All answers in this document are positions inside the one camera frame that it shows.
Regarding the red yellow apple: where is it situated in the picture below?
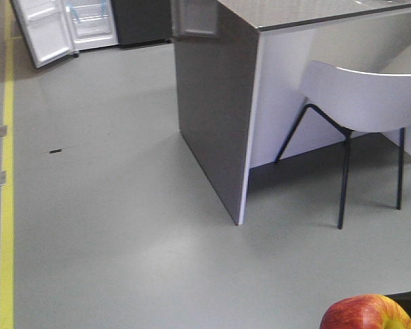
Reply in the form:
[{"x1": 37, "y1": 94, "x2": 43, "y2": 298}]
[{"x1": 319, "y1": 294, "x2": 411, "y2": 329}]

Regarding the grey fridge body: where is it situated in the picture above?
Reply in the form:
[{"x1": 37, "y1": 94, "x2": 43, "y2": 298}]
[{"x1": 63, "y1": 1, "x2": 172, "y2": 51}]

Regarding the white fridge door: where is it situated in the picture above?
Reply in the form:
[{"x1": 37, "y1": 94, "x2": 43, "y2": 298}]
[{"x1": 10, "y1": 0, "x2": 74, "y2": 69}]

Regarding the white chair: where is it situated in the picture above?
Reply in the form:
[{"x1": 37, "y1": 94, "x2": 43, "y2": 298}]
[{"x1": 276, "y1": 45, "x2": 411, "y2": 229}]

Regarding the grey kitchen island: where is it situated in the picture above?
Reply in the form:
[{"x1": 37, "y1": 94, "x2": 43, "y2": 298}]
[{"x1": 171, "y1": 1, "x2": 411, "y2": 225}]

